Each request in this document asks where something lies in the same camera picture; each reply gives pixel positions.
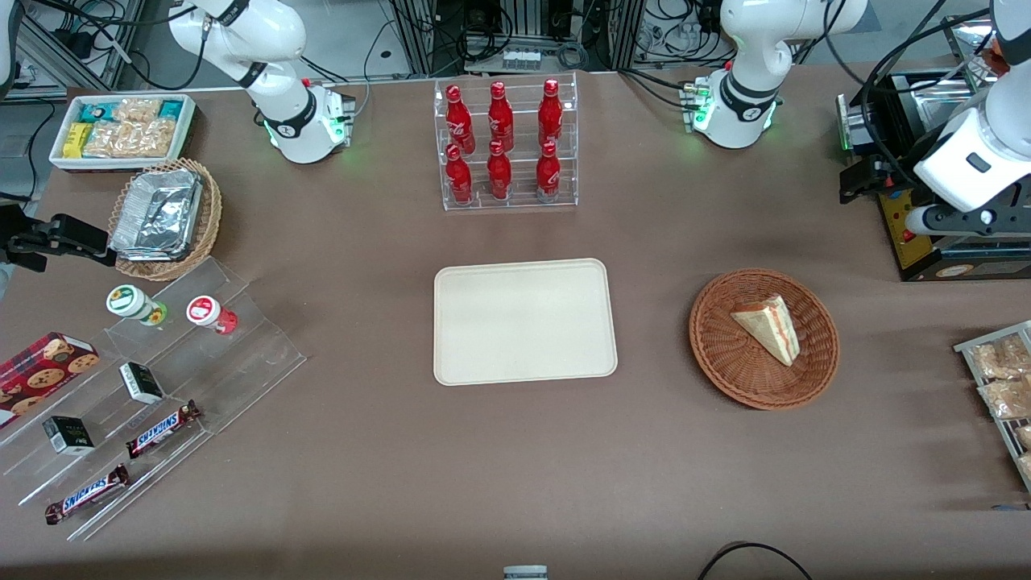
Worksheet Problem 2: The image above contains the clear rice cracker bag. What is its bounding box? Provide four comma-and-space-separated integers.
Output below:
83, 121, 135, 159
129, 118, 177, 159
112, 97, 163, 124

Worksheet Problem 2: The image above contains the red cola bottle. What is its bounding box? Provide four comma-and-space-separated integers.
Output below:
444, 143, 474, 205
487, 81, 516, 152
537, 78, 565, 148
535, 141, 562, 203
486, 140, 514, 201
445, 84, 477, 155

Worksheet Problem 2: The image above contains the beige rectangular tray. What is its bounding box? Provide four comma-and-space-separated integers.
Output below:
433, 258, 619, 387

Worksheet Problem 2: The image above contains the red cookie box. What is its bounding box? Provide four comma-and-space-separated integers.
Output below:
0, 331, 101, 429

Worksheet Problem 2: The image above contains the steel warmer pan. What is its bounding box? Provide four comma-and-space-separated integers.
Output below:
886, 72, 988, 134

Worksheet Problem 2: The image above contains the black cable loop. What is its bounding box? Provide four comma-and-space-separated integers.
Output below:
696, 541, 815, 580

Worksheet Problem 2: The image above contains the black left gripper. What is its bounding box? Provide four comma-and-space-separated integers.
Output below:
839, 150, 919, 205

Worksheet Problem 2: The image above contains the light oval wicker basket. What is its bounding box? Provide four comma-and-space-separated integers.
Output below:
108, 158, 223, 283

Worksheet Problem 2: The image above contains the aluminium foil container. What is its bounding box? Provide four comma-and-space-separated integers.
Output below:
110, 168, 203, 262

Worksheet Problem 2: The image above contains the brown Snickers bar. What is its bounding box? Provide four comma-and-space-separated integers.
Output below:
43, 463, 130, 526
125, 400, 202, 460

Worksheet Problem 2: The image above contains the red lid yogurt cup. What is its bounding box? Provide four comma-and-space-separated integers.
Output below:
185, 295, 239, 336

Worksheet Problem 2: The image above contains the black food warmer machine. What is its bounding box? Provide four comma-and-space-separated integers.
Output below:
835, 12, 1031, 283

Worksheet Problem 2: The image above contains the yellow snack packet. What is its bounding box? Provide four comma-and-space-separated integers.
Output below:
62, 122, 94, 160

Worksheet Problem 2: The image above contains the small black box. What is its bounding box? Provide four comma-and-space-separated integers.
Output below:
118, 362, 165, 405
42, 415, 96, 457

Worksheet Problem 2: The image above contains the aluminium frame rack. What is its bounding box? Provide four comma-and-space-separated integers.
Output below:
390, 0, 645, 76

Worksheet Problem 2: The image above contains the green lid yogurt cup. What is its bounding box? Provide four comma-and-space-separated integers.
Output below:
106, 284, 169, 327

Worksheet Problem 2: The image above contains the grey wire tray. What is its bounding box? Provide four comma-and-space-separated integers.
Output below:
954, 320, 1031, 494

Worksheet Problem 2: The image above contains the brown round wicker basket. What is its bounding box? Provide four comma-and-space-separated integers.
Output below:
689, 267, 841, 412

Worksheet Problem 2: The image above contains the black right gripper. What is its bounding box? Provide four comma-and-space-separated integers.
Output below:
0, 205, 117, 272

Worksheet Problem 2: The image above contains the clear acrylic stepped display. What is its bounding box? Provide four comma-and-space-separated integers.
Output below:
0, 256, 308, 543

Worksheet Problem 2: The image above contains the clear acrylic bottle rack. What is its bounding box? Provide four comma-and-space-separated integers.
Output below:
433, 71, 580, 213

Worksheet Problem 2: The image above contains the white rectangular snack tub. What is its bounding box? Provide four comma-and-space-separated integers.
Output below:
49, 93, 197, 173

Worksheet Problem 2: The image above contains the triangular sandwich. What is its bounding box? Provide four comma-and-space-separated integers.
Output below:
730, 294, 801, 368

